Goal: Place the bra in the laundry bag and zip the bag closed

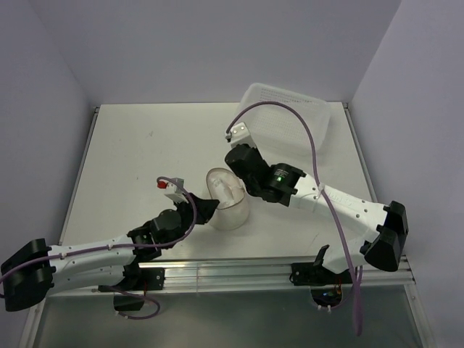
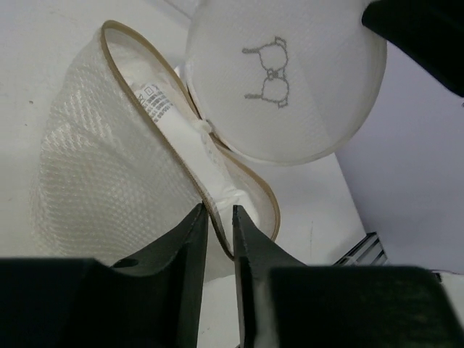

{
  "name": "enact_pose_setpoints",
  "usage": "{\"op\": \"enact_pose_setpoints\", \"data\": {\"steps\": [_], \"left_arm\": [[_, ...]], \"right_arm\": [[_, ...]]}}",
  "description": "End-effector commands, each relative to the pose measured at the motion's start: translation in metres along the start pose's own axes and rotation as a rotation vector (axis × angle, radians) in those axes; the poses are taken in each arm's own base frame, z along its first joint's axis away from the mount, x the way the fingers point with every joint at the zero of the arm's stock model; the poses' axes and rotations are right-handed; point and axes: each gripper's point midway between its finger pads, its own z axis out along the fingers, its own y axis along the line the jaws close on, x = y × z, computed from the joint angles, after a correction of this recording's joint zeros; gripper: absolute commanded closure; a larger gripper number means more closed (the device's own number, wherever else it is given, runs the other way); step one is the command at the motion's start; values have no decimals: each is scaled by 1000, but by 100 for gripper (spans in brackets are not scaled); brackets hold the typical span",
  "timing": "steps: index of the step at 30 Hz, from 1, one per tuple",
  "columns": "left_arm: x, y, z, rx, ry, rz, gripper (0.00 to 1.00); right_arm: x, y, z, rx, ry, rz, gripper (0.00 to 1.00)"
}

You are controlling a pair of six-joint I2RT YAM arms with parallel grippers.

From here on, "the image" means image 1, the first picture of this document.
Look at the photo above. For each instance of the aluminium rail frame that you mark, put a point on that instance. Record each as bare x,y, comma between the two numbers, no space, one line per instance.
130,146

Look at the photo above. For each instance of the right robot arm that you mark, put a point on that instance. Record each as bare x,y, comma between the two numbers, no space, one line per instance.
381,229

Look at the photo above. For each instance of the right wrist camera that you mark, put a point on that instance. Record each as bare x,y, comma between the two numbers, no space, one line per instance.
239,134

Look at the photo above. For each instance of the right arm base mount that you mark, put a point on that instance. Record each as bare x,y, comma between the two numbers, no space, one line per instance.
326,286

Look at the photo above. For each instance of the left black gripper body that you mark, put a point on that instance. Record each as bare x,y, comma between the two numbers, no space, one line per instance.
186,211

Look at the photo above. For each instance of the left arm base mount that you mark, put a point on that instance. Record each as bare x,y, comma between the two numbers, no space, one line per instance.
131,297

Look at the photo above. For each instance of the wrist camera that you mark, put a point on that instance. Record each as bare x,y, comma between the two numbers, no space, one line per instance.
239,134
173,189

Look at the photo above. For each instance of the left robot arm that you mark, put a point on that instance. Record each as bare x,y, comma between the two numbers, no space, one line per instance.
37,270

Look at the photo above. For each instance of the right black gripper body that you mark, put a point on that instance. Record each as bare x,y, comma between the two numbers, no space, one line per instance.
251,189

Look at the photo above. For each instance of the white plastic basket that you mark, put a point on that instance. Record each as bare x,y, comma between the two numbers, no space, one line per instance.
277,127

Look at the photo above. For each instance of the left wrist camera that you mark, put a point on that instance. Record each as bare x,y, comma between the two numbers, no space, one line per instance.
173,189

